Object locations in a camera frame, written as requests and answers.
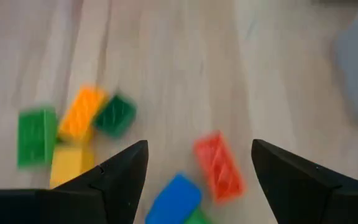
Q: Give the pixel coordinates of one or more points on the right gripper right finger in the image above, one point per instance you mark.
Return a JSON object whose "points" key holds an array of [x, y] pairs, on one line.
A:
{"points": [[294, 193]]}

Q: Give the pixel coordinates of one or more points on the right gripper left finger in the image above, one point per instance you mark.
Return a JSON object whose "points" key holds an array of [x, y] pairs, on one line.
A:
{"points": [[110, 193]]}

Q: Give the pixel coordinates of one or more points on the yellow toy brick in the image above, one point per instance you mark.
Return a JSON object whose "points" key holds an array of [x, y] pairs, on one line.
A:
{"points": [[70, 165]]}

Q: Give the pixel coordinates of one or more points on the blue toy brick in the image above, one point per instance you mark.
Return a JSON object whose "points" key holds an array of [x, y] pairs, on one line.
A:
{"points": [[174, 200]]}

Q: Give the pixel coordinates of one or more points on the dark green toy brick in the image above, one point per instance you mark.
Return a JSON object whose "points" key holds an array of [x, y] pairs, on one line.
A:
{"points": [[115, 116]]}

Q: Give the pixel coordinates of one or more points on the red-orange toy brick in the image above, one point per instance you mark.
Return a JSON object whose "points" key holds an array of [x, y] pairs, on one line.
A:
{"points": [[219, 168]]}

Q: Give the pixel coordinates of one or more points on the long yellow-orange toy brick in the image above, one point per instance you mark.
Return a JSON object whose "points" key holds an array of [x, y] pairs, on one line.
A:
{"points": [[81, 113]]}

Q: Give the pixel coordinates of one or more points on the large bright green toy brick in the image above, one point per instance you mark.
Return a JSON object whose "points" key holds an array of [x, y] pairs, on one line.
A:
{"points": [[37, 137]]}

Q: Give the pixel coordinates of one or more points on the light grey plastic bin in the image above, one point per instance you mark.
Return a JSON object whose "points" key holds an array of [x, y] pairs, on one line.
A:
{"points": [[356, 77]]}

